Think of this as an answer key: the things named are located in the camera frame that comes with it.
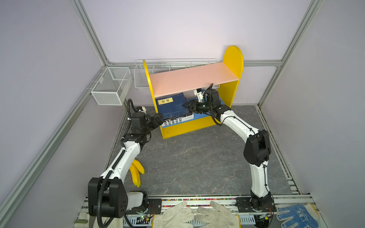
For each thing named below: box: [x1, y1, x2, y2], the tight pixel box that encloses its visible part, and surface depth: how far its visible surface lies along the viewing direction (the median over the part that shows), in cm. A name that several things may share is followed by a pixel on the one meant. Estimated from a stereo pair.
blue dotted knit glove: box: [276, 202, 320, 228], surface depth 72 cm
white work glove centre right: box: [195, 200, 240, 228], surface depth 72 cm
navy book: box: [155, 92, 193, 120], surface depth 86 cm
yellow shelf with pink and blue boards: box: [142, 46, 244, 140], surface depth 79 cm
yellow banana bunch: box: [129, 159, 145, 188], surface depth 83 cm
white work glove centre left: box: [152, 200, 195, 228], surface depth 72 cm
